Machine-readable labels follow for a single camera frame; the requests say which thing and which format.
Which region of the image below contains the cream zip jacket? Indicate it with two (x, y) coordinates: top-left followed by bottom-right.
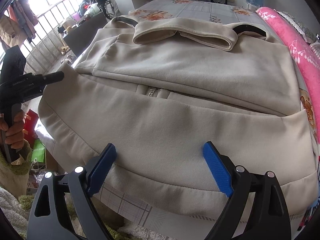
(37, 15), (319, 217)

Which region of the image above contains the wheelchair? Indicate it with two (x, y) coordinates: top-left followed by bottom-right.
(96, 0), (117, 20)

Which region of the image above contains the floral checked bed sheet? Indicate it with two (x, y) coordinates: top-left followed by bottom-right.
(34, 0), (320, 240)

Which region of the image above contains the person's left forearm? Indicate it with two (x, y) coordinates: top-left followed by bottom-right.
(0, 142), (33, 200)

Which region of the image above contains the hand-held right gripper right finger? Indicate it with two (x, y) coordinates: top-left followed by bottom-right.
(202, 141), (292, 240)

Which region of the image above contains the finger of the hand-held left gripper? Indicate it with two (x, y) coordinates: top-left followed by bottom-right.
(40, 71), (65, 90)

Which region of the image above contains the lace-trimmed grey pillow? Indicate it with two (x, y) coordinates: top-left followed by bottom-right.
(276, 10), (320, 44)

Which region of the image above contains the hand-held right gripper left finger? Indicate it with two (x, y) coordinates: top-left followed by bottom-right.
(27, 143), (117, 240)

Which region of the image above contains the pile of bags and containers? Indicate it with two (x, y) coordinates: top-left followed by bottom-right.
(59, 0), (105, 34)

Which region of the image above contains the pink floral blanket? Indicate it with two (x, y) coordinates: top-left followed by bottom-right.
(256, 6), (320, 145)

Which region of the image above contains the metal railing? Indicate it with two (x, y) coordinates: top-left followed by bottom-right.
(21, 0), (87, 75)

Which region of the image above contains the red box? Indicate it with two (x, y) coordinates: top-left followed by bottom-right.
(24, 109), (38, 143)

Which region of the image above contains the white fluffy robe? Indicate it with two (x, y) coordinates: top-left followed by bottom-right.
(0, 189), (29, 240)

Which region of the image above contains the black flat board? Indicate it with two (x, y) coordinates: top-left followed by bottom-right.
(62, 12), (108, 57)

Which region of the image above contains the hanging laundry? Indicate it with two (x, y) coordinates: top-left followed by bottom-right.
(0, 0), (38, 52)

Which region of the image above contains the person's left hand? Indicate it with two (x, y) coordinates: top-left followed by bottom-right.
(0, 111), (25, 153)

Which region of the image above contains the green paper bag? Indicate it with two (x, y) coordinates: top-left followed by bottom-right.
(31, 139), (47, 164)

